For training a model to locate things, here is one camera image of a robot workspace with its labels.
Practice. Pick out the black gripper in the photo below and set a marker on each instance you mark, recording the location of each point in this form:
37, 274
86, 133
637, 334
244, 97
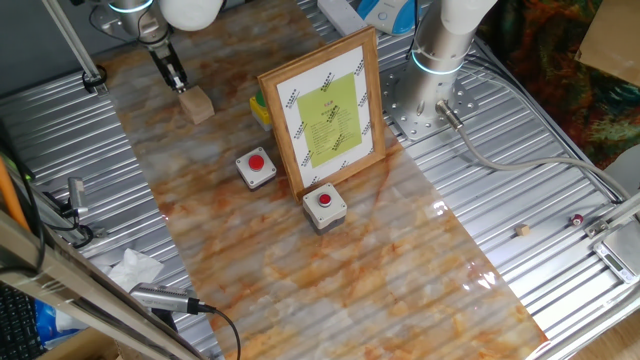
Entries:
164, 60

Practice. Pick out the light wooden block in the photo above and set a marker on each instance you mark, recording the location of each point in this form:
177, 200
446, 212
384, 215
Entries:
197, 106

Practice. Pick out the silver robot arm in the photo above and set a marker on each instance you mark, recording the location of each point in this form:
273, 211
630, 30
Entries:
440, 45

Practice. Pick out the green button yellow box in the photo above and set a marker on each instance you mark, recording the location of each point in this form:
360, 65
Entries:
260, 112

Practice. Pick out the red button grey box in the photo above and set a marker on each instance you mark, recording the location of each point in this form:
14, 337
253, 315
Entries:
256, 163
325, 210

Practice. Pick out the silver stand pole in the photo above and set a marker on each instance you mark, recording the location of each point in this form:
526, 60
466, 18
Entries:
70, 35

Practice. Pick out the white power strip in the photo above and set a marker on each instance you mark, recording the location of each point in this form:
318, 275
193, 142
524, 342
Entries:
342, 15

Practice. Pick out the crumpled white tissue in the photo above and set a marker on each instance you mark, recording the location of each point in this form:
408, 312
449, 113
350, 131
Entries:
132, 267

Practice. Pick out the orange stick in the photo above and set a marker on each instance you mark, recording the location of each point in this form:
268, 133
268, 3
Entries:
10, 195

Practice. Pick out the blue white plastic device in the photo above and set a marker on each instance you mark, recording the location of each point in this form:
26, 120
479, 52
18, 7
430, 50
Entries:
385, 15

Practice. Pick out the orange marble pattern mat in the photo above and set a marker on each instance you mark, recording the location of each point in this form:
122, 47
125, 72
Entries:
350, 290

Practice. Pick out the blue tissue pack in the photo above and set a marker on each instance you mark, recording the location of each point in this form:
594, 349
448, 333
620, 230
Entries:
45, 322

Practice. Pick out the brown cardboard box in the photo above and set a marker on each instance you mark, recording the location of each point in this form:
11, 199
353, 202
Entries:
80, 347

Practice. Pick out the black keyboard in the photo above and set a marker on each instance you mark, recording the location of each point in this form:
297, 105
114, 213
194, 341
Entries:
17, 325

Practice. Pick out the colourful patterned cloth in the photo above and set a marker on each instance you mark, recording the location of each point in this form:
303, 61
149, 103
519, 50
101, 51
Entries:
540, 60

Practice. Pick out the small wooden cube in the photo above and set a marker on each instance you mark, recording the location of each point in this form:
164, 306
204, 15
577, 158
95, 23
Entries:
523, 230

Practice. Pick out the small red knob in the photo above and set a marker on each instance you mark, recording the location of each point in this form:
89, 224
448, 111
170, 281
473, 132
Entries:
577, 219

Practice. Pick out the brown cardboard sheet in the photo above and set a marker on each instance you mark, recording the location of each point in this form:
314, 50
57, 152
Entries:
615, 40

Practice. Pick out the grey plastic cover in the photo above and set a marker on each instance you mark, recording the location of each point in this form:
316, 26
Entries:
627, 170

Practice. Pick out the silver digital scale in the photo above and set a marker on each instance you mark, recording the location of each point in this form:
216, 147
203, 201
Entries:
625, 245

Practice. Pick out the wooden picture frame stand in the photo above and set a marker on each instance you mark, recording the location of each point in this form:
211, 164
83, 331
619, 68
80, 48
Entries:
325, 115

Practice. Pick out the silver camera on mount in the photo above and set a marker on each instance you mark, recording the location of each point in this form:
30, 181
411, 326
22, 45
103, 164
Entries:
76, 192

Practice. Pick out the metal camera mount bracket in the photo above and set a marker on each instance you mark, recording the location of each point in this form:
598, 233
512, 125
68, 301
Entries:
60, 220

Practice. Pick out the silver camera with bracket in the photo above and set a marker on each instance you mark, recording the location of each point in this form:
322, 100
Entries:
165, 298

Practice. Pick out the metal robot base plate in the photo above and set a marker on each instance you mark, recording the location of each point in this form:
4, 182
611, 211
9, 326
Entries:
400, 120

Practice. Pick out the aluminium frame beam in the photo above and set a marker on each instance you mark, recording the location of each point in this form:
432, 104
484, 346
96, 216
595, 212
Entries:
75, 290

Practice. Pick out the aluminium rail bracket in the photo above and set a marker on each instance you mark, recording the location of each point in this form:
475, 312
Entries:
597, 227

